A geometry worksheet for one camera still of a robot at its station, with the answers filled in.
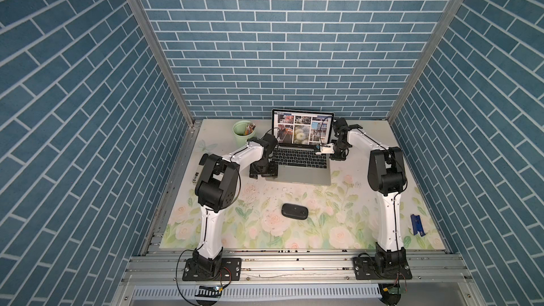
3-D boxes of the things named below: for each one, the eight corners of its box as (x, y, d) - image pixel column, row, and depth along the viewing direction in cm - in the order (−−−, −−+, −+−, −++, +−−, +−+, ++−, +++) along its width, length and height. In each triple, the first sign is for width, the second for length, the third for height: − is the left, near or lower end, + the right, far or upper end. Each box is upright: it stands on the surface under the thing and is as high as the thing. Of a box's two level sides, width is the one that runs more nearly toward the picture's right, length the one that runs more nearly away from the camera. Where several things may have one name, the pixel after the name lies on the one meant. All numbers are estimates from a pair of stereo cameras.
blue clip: (414, 235, 84) (417, 234, 82) (409, 215, 89) (411, 213, 87) (422, 236, 83) (425, 235, 82) (417, 216, 89) (419, 215, 87)
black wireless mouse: (281, 219, 87) (281, 217, 86) (281, 205, 91) (281, 203, 90) (307, 219, 87) (308, 217, 86) (306, 205, 91) (307, 203, 90)
